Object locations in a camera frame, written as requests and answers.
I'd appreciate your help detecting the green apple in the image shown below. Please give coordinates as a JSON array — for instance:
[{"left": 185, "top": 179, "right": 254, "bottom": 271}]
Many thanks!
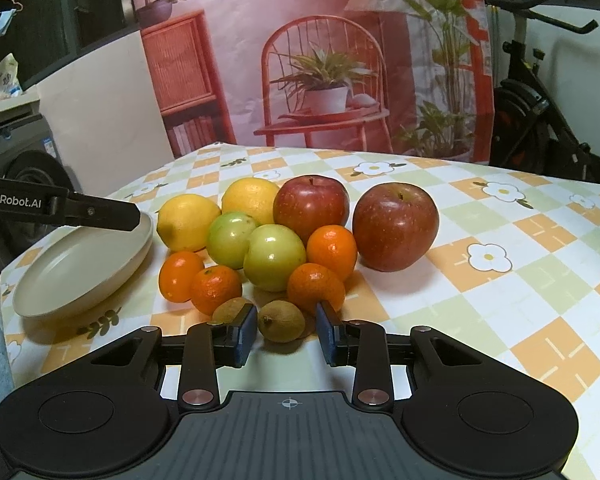
[
  {"left": 244, "top": 224, "right": 306, "bottom": 292},
  {"left": 206, "top": 211, "right": 260, "bottom": 270}
]

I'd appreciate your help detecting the beige round plate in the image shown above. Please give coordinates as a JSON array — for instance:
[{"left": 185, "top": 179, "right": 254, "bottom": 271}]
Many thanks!
[{"left": 12, "top": 212, "right": 154, "bottom": 323}]

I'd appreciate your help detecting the yellow lemon right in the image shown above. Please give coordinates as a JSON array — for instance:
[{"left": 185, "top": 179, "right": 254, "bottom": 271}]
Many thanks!
[{"left": 221, "top": 178, "right": 279, "bottom": 224}]

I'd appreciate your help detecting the pink printed backdrop cloth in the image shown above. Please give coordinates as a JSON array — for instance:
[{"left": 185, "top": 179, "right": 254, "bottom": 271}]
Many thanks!
[{"left": 133, "top": 0, "right": 494, "bottom": 162}]

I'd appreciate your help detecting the white board panel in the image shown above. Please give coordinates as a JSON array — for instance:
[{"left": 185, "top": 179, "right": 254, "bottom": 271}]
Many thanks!
[{"left": 36, "top": 32, "right": 173, "bottom": 196}]

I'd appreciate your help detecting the checkered floral tablecloth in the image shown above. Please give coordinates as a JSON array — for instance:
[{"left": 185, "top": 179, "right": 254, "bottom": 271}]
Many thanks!
[{"left": 0, "top": 144, "right": 600, "bottom": 479}]

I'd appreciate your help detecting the red apple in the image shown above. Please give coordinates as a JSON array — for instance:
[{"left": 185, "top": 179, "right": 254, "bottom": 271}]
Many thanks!
[
  {"left": 273, "top": 174, "right": 350, "bottom": 244},
  {"left": 352, "top": 182, "right": 440, "bottom": 272}
]

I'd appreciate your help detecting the orange tangerine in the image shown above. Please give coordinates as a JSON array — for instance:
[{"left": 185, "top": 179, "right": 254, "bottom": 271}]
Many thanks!
[
  {"left": 306, "top": 224, "right": 358, "bottom": 282},
  {"left": 286, "top": 262, "right": 346, "bottom": 315},
  {"left": 190, "top": 266, "right": 242, "bottom": 315},
  {"left": 158, "top": 252, "right": 204, "bottom": 304}
]

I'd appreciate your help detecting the white plastic bag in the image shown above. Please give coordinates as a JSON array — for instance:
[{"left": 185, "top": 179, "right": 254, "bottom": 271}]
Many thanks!
[{"left": 0, "top": 53, "right": 22, "bottom": 100}]

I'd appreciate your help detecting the grey washing machine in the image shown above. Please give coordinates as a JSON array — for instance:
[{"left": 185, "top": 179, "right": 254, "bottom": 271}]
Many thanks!
[{"left": 0, "top": 94, "right": 81, "bottom": 273}]

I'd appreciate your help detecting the yellow lemon left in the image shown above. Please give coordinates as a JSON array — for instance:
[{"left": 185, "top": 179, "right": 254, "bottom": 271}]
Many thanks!
[{"left": 157, "top": 194, "right": 221, "bottom": 252}]

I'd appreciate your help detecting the black exercise bike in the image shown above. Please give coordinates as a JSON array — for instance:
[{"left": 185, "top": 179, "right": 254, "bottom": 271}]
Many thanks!
[{"left": 484, "top": 0, "right": 600, "bottom": 184}]

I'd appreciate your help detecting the yellow lemon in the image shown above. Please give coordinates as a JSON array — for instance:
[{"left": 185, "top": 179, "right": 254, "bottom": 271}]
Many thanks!
[
  {"left": 157, "top": 194, "right": 221, "bottom": 252},
  {"left": 221, "top": 178, "right": 279, "bottom": 224}
]

